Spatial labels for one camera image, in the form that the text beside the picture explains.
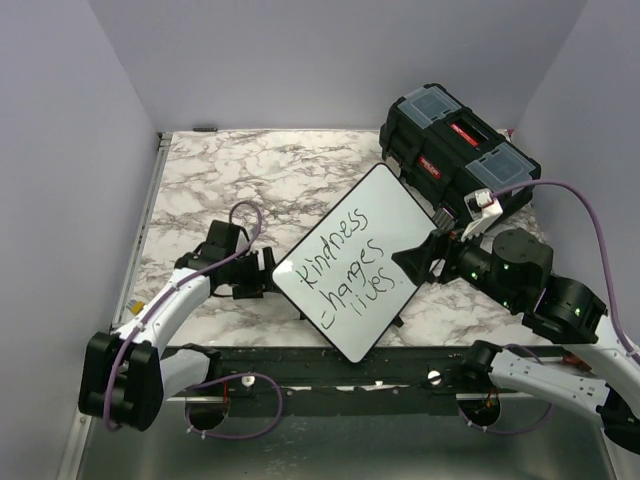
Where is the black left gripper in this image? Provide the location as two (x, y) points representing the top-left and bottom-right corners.
(226, 247), (287, 300)

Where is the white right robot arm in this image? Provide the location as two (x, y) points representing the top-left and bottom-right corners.
(391, 229), (639, 453)

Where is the white framed whiteboard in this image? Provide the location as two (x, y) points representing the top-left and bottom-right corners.
(272, 163), (436, 363)

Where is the yellow small object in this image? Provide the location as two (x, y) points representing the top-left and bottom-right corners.
(126, 299), (145, 316)

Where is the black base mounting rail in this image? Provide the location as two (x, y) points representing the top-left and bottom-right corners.
(164, 343), (576, 417)

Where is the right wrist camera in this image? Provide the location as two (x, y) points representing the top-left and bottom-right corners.
(461, 189), (503, 241)

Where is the black red toolbox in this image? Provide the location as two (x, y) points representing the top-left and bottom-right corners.
(379, 83), (541, 230)

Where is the aluminium frame rail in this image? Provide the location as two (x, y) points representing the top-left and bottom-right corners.
(56, 132), (173, 480)

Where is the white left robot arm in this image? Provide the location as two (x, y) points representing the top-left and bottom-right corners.
(78, 220), (276, 431)

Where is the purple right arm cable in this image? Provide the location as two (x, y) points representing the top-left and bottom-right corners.
(457, 179), (640, 436)

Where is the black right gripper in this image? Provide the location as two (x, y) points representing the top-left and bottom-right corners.
(390, 216), (519, 309)

